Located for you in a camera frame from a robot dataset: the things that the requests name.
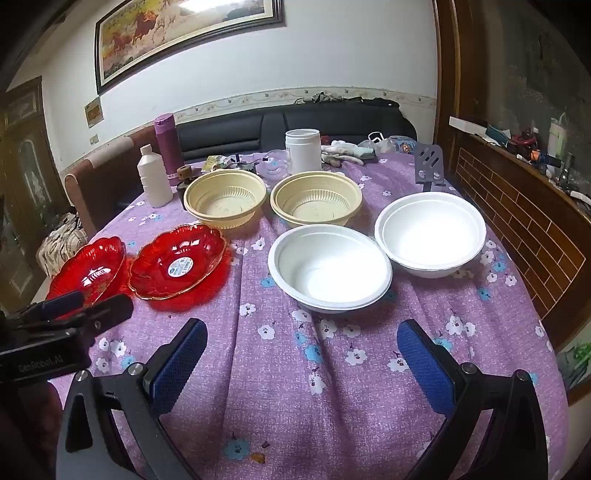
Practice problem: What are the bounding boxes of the brown upholstered chair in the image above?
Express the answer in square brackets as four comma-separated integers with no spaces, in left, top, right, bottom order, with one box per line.
[65,124,160,236]

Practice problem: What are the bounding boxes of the beige ribbed plastic bowl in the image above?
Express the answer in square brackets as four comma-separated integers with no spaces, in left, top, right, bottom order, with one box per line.
[183,169,269,232]
[270,171,364,230]

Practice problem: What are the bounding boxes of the framed horse painting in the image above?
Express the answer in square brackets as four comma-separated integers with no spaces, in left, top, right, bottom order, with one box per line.
[95,0,284,95]

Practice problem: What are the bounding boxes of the white foam bowl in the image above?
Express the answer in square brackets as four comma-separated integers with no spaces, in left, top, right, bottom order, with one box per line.
[268,224,393,315]
[374,192,486,279]

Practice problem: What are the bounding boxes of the white plastic jar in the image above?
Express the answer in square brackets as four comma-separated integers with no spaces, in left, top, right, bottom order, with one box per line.
[285,129,321,176]

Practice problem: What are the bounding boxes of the small wall plaque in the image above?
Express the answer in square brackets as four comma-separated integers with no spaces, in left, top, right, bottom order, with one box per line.
[84,97,103,128]

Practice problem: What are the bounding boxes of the clutter of small tools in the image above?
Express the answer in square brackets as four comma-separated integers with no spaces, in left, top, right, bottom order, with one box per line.
[450,115,591,204]

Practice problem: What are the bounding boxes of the black leather sofa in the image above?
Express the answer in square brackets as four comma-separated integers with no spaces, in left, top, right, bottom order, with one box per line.
[175,99,419,164]

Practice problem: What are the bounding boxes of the clear bottle with cartoon label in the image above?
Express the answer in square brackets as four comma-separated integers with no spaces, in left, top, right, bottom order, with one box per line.
[385,135,419,156]

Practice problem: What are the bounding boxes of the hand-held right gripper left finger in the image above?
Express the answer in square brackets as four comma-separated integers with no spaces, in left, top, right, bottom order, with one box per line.
[55,318,208,480]

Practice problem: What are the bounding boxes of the plaid bag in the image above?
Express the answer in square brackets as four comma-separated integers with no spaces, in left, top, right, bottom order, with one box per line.
[36,213,88,278]

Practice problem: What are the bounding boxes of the white work gloves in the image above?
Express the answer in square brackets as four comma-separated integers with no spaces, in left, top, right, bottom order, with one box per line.
[321,138,375,167]

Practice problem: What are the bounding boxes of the green bamboo wall sticker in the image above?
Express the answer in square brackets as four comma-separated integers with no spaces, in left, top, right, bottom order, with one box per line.
[556,342,591,393]

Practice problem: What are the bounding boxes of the wooden door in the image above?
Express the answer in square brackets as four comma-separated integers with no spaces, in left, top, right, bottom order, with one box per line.
[0,76,70,315]

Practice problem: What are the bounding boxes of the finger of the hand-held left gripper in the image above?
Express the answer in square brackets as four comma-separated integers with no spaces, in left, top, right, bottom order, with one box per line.
[21,291,86,324]
[69,294,134,337]

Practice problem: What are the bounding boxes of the black jar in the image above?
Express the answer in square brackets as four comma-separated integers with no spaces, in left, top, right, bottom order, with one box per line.
[175,180,197,212]

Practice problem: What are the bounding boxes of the plain red scalloped plate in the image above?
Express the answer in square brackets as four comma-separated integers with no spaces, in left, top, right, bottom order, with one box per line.
[46,236,127,308]

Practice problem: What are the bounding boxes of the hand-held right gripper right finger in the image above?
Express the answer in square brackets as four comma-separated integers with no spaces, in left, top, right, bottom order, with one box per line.
[396,319,550,480]

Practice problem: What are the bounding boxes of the white plastic bottle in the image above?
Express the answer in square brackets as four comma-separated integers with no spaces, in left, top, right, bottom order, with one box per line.
[137,144,173,208]

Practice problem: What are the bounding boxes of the grey phone stand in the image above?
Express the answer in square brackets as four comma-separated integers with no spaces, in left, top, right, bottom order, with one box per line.
[413,144,448,195]

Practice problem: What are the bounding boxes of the purple thermos flask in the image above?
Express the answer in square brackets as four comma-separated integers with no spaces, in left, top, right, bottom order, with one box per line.
[154,113,186,185]

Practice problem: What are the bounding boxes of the red gold-rimmed labelled plate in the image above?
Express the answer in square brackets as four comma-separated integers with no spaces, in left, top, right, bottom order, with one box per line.
[128,224,228,301]

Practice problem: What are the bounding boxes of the grey clothes heap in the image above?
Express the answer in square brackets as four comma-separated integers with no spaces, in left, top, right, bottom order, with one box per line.
[295,91,352,106]

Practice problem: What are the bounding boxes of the purple floral tablecloth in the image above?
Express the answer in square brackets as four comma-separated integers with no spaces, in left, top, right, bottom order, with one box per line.
[48,150,571,480]

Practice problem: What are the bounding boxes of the wooden brick-pattern partition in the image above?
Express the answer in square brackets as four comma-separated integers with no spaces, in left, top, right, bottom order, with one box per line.
[434,0,591,402]

